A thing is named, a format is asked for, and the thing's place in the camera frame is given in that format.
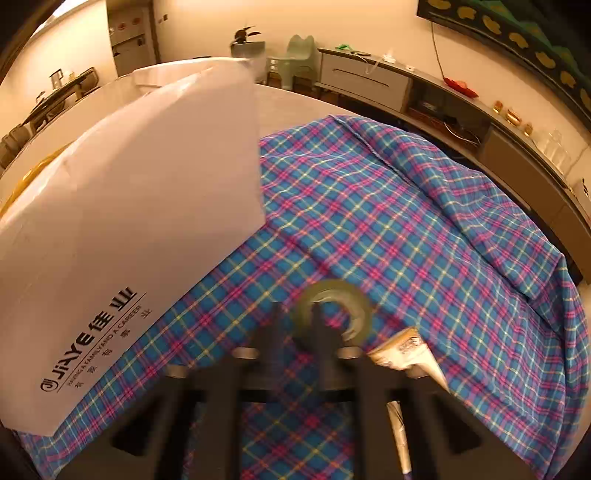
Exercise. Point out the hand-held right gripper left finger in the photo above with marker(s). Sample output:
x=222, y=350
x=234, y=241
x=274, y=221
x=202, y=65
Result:
x=277, y=341

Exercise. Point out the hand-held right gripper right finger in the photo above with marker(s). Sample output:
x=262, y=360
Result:
x=323, y=350

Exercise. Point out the clear tape roll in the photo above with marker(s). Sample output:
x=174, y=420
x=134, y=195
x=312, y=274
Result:
x=333, y=287

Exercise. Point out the white cardboard box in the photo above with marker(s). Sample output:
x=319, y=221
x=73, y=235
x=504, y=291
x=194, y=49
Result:
x=138, y=207

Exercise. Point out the small printed card box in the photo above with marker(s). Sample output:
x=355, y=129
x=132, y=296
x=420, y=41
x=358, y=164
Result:
x=406, y=350

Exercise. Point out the small printed paper packet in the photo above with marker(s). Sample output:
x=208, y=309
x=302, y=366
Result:
x=399, y=434

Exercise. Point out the blue pink plaid cloth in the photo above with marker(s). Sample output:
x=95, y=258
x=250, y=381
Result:
x=415, y=230

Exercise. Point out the grey television cabinet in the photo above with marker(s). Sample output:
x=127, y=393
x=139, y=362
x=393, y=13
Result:
x=364, y=76

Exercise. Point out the green plastic chair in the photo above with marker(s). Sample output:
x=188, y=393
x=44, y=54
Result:
x=300, y=55

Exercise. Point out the red fruit plate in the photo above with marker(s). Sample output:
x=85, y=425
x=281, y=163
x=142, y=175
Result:
x=459, y=86

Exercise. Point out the white charging dock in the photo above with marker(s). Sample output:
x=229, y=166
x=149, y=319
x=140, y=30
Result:
x=388, y=56

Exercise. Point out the green toy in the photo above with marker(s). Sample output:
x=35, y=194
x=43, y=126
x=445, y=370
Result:
x=344, y=47

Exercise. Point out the amber glass jars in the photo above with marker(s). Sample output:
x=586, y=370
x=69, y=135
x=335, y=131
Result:
x=512, y=115

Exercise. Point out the clear glass cups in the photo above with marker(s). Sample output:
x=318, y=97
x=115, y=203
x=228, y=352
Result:
x=554, y=147

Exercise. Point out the dark potted plant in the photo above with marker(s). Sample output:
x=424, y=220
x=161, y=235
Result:
x=244, y=34

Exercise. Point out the dining table with chairs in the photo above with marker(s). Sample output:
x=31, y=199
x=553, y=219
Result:
x=55, y=97

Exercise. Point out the wooden door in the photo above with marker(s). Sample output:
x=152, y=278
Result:
x=131, y=39

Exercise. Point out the dark wall tapestry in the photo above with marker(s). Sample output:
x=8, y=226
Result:
x=521, y=27

